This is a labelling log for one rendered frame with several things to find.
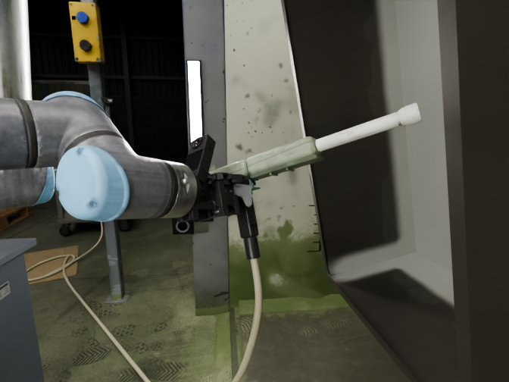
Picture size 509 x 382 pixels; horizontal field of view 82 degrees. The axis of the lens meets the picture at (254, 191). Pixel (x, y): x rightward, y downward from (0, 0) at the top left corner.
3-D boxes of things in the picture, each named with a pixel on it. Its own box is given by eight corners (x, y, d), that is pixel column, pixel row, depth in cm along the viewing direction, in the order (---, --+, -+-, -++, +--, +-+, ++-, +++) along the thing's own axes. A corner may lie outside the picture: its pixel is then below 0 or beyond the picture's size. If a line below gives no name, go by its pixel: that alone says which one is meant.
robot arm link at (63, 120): (15, 80, 39) (45, 133, 34) (104, 89, 48) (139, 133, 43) (14, 139, 44) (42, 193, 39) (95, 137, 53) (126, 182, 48)
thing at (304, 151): (204, 266, 67) (190, 170, 71) (217, 262, 71) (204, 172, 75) (454, 231, 42) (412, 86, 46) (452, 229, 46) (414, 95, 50)
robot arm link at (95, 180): (70, 124, 35) (105, 177, 31) (155, 143, 46) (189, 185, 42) (43, 184, 38) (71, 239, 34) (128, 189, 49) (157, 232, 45)
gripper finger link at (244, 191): (256, 208, 66) (228, 209, 59) (251, 182, 67) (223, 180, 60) (267, 205, 64) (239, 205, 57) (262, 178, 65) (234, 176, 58)
